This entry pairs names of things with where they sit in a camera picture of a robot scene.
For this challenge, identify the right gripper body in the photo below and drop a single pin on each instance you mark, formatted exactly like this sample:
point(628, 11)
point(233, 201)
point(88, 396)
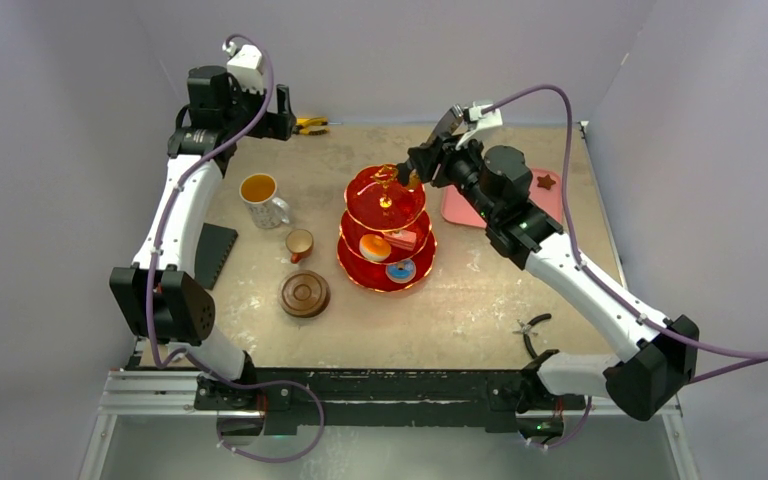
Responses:
point(429, 159)

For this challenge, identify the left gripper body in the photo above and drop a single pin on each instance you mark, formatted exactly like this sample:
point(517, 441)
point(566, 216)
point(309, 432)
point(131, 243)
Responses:
point(245, 105)

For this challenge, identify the flower-shaped orange cookie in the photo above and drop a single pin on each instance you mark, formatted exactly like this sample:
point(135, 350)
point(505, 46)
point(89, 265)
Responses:
point(414, 181)

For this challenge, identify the pink layered cake slice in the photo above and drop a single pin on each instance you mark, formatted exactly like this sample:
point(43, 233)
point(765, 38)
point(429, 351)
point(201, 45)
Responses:
point(402, 239)

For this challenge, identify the red three-tier cake stand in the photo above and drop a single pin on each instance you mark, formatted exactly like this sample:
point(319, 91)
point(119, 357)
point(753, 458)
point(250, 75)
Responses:
point(375, 203)

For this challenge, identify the yellow frosted donut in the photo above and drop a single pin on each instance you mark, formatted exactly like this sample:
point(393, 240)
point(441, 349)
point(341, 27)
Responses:
point(374, 248)

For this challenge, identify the brown star cookie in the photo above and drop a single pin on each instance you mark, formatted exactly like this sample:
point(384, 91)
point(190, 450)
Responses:
point(546, 182)

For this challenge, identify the pink serving tray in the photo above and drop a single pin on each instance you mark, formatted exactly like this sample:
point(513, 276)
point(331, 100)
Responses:
point(456, 209)

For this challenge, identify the blue frosted donut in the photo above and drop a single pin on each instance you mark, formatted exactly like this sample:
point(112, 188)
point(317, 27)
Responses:
point(402, 272)

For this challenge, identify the black serving tongs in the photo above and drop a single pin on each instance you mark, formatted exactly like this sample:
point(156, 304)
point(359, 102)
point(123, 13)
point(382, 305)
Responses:
point(426, 158)

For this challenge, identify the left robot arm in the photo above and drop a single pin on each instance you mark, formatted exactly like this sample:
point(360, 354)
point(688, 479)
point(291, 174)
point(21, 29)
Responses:
point(158, 293)

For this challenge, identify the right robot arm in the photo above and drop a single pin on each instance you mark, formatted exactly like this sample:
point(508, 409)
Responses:
point(651, 358)

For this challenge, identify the white mug with tea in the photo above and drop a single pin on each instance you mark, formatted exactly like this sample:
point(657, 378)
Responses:
point(267, 209)

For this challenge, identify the small copper cup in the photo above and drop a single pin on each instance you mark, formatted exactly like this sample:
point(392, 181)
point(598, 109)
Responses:
point(300, 244)

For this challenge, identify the round brown wooden lid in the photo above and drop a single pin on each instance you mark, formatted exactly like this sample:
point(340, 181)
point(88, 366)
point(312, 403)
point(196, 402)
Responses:
point(304, 294)

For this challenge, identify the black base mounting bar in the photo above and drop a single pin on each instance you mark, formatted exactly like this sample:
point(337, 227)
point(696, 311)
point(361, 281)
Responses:
point(289, 398)

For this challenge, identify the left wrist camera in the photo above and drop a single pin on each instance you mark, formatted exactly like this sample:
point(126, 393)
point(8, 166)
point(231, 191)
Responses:
point(246, 64)

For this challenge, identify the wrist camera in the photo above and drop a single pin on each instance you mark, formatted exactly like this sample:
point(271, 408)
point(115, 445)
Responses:
point(246, 64)
point(480, 125)

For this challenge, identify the yellow-handled pliers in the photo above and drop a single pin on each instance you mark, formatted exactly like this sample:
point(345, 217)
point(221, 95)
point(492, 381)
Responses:
point(314, 126)

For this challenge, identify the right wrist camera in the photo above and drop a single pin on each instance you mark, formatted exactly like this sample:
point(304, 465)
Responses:
point(480, 125)

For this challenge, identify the black-handled pliers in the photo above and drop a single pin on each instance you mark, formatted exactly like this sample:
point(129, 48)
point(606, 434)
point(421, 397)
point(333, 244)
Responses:
point(525, 330)

